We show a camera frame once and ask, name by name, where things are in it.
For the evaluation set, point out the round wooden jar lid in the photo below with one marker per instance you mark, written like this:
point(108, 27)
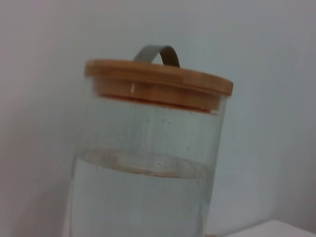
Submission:
point(158, 81)

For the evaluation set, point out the clear glass water dispenser jar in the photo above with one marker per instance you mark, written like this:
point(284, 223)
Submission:
point(143, 185)

